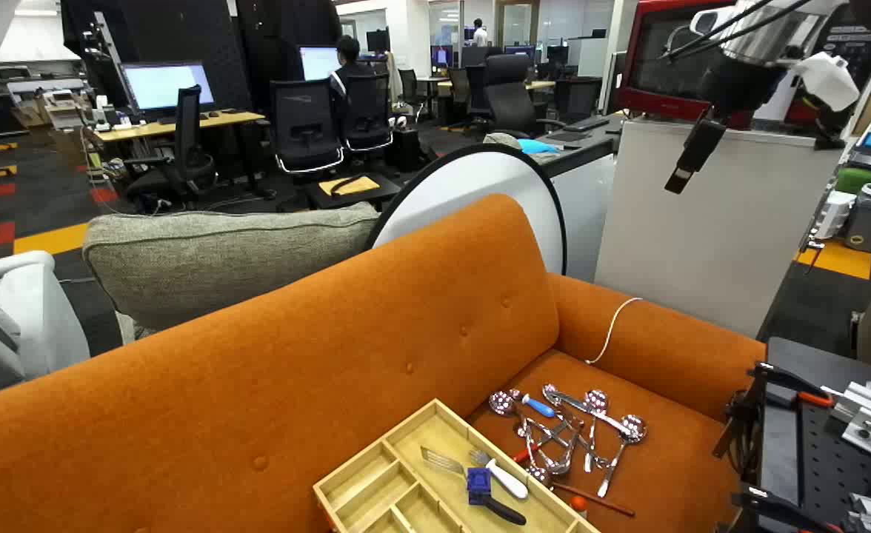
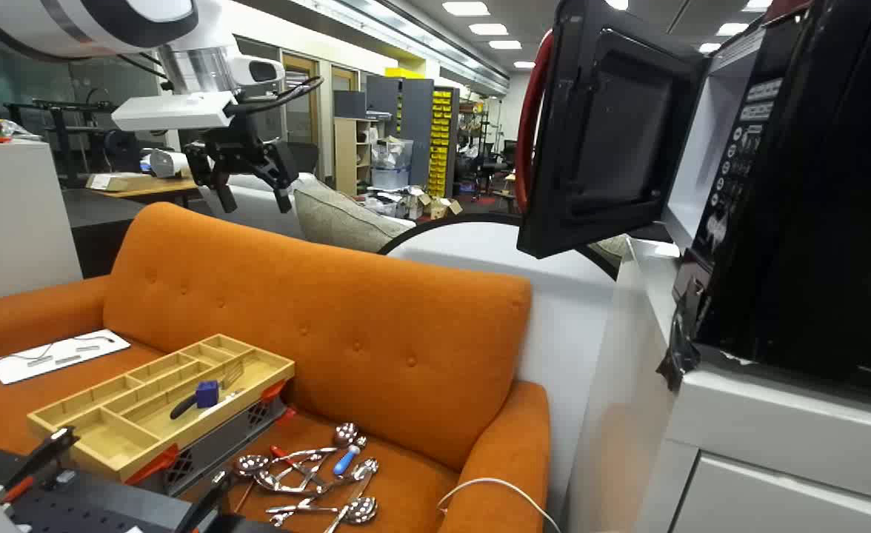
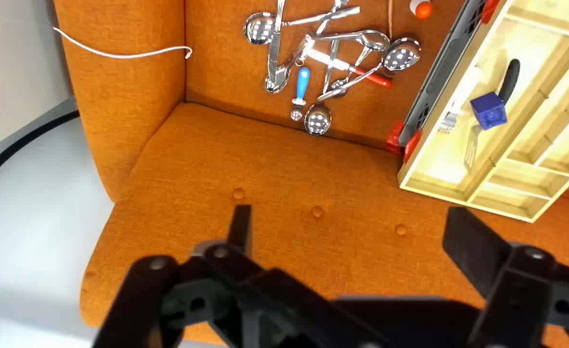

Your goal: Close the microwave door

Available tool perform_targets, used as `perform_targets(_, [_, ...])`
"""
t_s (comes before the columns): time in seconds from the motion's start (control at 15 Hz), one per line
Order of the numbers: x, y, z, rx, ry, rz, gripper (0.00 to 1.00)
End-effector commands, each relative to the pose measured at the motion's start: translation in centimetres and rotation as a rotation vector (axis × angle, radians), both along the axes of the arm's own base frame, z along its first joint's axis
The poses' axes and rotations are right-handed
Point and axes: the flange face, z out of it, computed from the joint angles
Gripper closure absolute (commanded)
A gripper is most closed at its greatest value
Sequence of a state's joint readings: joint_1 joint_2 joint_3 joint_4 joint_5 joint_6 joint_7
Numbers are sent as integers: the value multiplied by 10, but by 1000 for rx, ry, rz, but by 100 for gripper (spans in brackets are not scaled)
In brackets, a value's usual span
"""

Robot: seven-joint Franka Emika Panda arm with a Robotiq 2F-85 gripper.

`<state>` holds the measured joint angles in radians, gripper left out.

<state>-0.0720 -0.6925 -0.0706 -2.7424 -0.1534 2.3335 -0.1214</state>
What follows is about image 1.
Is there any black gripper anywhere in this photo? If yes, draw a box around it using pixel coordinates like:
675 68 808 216
669 117 733 178

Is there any red microwave door with handle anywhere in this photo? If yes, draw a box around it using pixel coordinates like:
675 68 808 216
617 0 745 126

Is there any red black microwave body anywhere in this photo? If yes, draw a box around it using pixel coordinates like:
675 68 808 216
697 53 788 133

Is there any white panel board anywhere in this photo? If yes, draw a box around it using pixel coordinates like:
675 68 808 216
594 117 845 340

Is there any black office chair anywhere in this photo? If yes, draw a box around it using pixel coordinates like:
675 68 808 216
551 74 605 127
342 68 401 158
268 78 351 181
479 50 542 133
122 84 222 216

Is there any white round reflector disc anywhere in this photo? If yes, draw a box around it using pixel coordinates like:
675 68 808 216
368 145 570 280

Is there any standing person in white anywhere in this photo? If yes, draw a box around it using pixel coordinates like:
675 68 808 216
469 16 494 50

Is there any silver fork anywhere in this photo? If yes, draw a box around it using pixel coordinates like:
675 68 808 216
596 432 636 500

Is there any black perforated table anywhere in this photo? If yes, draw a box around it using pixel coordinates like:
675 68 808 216
740 336 871 533

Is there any silver whisk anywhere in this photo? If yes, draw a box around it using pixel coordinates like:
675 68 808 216
514 412 583 487

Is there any yellow pad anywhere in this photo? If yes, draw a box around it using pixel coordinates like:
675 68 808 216
314 172 386 201

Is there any seated person in black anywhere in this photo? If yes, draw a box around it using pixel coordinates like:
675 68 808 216
330 32 364 101

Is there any thin red utensil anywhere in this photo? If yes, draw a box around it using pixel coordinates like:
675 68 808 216
551 481 639 521

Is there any small computer monitor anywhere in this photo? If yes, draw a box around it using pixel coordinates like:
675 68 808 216
296 46 348 86

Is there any orange fabric sofa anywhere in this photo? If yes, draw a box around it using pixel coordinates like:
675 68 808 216
0 194 770 533

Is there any blue black utensil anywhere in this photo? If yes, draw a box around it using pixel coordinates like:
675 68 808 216
466 465 530 527

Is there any wooden cutlery tray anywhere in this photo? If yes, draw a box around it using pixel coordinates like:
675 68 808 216
312 397 602 533

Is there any grey fabric cushion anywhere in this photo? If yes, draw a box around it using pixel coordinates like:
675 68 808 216
84 201 386 336

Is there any wooden office desk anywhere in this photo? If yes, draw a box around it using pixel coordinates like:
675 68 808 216
90 109 271 148

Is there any large computer monitor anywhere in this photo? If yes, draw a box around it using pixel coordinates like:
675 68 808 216
119 59 220 117

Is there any white grey armchair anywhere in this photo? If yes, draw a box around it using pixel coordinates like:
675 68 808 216
0 250 94 403

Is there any white cable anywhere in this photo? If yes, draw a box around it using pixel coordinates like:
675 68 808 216
583 293 645 372

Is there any orange handled clamp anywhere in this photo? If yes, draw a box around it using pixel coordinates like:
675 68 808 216
749 363 841 416

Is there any spoon with blue handle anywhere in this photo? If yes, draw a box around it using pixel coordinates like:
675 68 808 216
487 389 564 425

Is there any silver metal bracket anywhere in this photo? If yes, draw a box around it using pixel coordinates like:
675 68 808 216
831 379 871 457

